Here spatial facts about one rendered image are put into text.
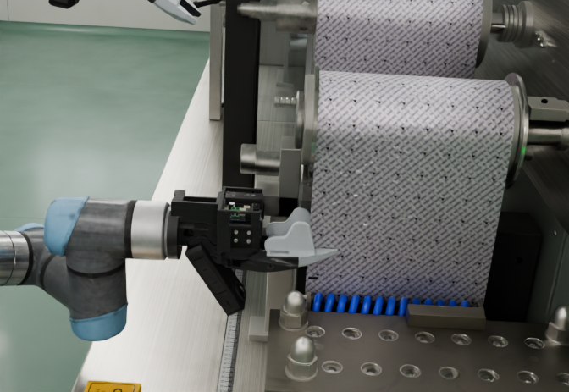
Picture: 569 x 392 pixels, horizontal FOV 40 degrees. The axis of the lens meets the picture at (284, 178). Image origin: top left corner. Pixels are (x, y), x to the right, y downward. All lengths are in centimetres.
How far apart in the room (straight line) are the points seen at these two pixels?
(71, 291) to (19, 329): 181
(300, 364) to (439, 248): 25
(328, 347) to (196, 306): 35
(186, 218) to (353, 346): 26
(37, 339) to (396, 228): 196
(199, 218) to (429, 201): 29
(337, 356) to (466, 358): 15
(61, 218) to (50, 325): 187
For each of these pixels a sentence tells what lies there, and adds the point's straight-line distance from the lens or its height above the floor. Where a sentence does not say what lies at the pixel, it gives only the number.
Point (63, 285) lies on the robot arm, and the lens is 108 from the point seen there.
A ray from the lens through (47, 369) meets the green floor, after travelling 266.
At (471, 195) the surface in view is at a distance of 100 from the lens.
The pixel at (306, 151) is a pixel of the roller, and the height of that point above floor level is 123.
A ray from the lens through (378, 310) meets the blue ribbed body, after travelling 102.
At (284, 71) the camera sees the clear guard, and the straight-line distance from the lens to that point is 200.
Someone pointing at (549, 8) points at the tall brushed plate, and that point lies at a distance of 118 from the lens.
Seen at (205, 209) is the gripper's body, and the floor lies 115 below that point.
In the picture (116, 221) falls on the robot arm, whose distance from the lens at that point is 99.
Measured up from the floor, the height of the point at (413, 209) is 116.
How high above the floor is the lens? 158
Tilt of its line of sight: 24 degrees down
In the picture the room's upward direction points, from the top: 3 degrees clockwise
